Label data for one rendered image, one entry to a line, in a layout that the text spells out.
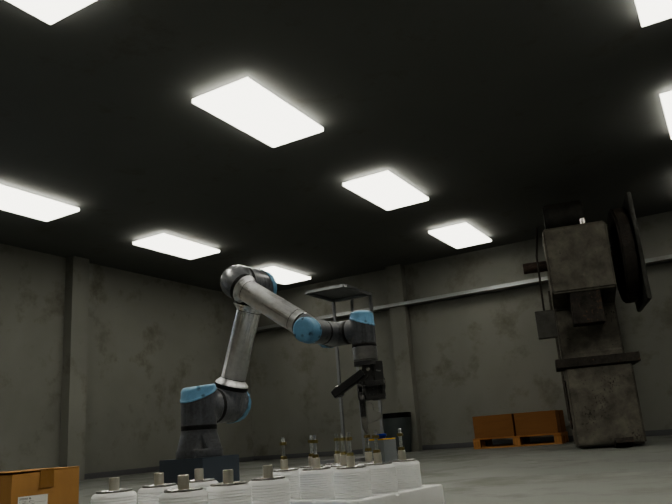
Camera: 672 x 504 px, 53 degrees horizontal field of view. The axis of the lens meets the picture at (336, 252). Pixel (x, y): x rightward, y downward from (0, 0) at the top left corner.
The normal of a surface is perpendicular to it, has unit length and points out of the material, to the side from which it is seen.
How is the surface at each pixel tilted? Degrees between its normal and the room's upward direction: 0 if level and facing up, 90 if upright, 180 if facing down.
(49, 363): 90
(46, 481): 90
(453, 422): 90
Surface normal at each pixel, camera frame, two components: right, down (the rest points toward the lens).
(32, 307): 0.86, -0.19
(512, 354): -0.50, -0.19
